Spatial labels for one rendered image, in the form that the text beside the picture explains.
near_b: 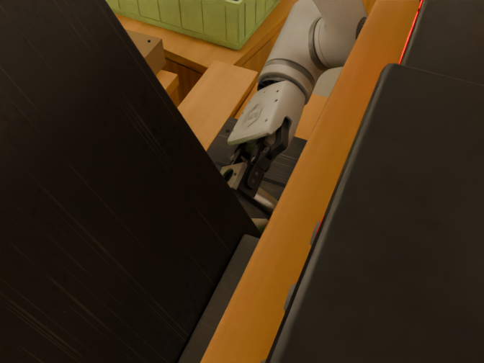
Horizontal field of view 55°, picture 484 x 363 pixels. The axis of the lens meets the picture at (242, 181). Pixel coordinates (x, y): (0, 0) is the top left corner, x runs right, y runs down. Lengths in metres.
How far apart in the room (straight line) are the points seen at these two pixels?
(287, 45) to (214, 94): 0.58
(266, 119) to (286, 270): 0.45
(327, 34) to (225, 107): 0.59
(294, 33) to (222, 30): 0.89
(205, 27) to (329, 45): 0.98
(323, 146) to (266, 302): 0.10
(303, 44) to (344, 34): 0.07
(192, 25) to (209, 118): 0.53
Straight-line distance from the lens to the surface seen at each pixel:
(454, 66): 0.24
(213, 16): 1.60
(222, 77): 1.33
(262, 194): 0.65
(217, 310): 0.53
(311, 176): 0.24
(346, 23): 0.68
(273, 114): 0.64
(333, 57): 0.70
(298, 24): 0.75
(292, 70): 0.70
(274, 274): 0.21
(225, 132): 1.17
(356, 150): 0.15
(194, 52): 1.62
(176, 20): 1.70
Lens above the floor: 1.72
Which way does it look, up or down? 51 degrees down
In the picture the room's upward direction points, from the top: straight up
